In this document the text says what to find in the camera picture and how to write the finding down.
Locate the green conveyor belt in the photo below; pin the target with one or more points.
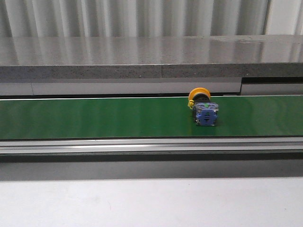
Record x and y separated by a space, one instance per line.
238 116

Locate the grey stone countertop slab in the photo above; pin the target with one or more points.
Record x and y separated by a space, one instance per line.
51 58

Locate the white panel under countertop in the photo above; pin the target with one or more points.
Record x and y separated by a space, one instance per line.
224 85

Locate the white corrugated curtain backdrop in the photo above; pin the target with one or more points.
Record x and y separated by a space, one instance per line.
150 18

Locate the yellow push button switch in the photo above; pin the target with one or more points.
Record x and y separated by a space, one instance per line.
204 111

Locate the aluminium conveyor front rail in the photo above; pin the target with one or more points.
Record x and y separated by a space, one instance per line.
218 145

